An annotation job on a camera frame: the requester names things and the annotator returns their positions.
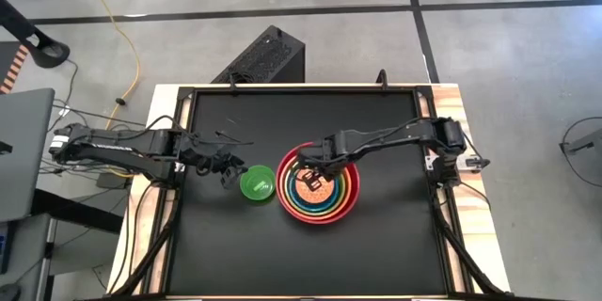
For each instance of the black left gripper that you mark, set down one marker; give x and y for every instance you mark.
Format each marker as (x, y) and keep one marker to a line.
(218, 157)

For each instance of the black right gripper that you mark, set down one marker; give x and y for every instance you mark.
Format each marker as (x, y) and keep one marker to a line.
(327, 153)

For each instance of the yellow perforated bowl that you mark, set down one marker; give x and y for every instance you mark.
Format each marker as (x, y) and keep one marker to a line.
(322, 194)

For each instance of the small dark green bowl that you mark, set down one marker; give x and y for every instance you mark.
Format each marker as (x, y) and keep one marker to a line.
(258, 184)

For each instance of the blue bowl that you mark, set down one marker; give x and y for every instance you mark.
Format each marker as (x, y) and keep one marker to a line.
(318, 208)

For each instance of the light green bowl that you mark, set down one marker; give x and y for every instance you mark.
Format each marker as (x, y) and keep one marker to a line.
(318, 214)

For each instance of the orange bowl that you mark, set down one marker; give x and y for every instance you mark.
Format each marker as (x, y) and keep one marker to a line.
(318, 217)

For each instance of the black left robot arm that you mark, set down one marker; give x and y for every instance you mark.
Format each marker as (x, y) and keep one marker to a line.
(117, 148)

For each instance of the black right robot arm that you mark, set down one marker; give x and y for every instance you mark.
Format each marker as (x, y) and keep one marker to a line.
(400, 135)

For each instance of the large red bowl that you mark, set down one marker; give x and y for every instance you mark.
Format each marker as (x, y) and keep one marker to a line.
(318, 222)

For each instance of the black table mat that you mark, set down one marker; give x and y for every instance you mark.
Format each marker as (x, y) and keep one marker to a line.
(301, 258)

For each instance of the black computer tower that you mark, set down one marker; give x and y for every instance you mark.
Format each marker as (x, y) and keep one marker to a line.
(268, 56)

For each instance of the grey laptop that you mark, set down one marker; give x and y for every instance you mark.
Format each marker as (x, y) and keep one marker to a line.
(23, 150)

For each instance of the grey cabinet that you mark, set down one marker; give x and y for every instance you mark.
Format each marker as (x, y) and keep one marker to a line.
(26, 254)

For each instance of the black curved stand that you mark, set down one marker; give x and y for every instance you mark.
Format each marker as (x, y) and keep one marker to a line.
(42, 49)

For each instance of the orange black striped board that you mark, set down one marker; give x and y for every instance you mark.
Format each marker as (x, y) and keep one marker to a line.
(13, 69)

